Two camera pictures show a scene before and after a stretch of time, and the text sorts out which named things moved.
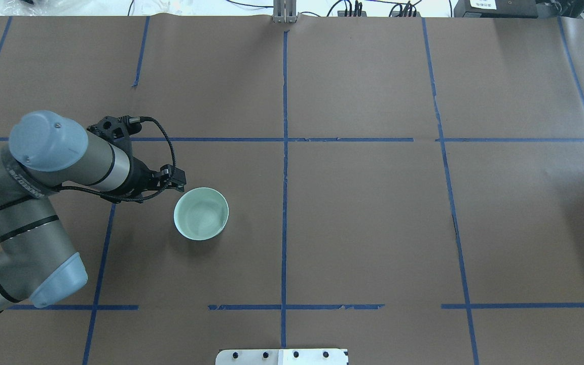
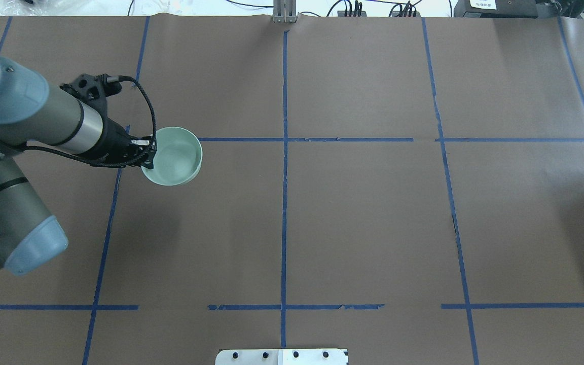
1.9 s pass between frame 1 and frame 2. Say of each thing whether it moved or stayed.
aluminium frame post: stayed
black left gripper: moved
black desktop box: stayed
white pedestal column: stayed
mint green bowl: moved
